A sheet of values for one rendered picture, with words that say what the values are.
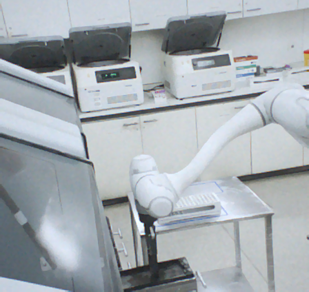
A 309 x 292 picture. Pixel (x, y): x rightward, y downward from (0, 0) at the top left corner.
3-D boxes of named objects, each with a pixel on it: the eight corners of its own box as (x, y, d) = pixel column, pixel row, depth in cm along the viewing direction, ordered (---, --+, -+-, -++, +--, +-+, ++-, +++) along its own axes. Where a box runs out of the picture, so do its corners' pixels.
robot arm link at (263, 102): (243, 96, 166) (261, 103, 153) (287, 71, 167) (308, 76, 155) (256, 125, 171) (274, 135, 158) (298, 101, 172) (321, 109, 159)
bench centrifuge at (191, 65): (177, 100, 391) (172, 18, 370) (161, 88, 449) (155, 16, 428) (238, 91, 401) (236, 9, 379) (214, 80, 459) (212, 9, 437)
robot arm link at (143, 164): (128, 192, 166) (136, 207, 153) (124, 153, 161) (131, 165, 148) (156, 186, 168) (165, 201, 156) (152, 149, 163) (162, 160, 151)
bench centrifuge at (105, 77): (81, 114, 376) (67, 29, 355) (76, 100, 434) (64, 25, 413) (145, 105, 386) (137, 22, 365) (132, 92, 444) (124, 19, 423)
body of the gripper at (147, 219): (135, 206, 167) (138, 228, 170) (139, 217, 159) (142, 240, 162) (154, 202, 168) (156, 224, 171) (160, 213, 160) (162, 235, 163)
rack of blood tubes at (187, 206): (158, 224, 199) (156, 211, 197) (154, 213, 209) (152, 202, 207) (221, 213, 204) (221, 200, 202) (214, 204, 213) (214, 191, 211)
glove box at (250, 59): (234, 67, 436) (234, 56, 433) (230, 65, 448) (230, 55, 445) (258, 63, 440) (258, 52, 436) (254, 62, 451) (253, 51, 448)
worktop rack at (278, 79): (250, 87, 414) (250, 80, 412) (247, 85, 423) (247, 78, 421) (283, 82, 415) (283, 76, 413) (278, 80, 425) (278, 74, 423)
